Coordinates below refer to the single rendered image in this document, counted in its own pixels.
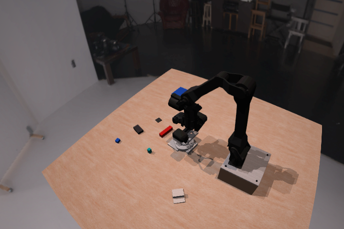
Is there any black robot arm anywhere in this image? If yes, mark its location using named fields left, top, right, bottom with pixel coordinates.
left=168, top=71, right=256, bottom=169

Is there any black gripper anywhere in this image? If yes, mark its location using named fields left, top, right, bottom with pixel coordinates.
left=172, top=112, right=207, bottom=143

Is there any blue flat rectangular plate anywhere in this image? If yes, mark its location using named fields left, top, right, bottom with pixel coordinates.
left=172, top=87, right=187, bottom=96

